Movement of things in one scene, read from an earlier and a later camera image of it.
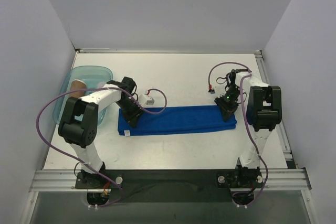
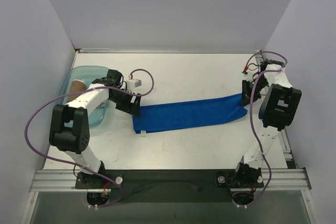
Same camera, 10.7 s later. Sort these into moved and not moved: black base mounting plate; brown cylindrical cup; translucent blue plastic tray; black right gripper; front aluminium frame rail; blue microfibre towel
Moved: black right gripper; blue microfibre towel
Not moved: black base mounting plate; brown cylindrical cup; front aluminium frame rail; translucent blue plastic tray
